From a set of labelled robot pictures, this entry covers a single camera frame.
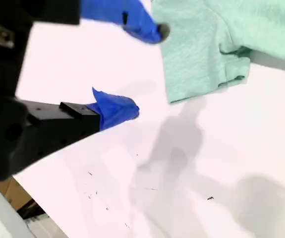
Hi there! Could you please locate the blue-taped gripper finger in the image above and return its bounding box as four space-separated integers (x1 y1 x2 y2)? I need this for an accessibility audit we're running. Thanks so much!
79 0 171 45
20 86 140 163

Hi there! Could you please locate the pale green T-shirt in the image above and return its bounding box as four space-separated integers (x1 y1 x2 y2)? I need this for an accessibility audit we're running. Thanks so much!
151 0 285 104

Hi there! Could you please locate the brown cardboard box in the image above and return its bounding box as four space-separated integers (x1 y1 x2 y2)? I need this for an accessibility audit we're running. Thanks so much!
0 176 33 212

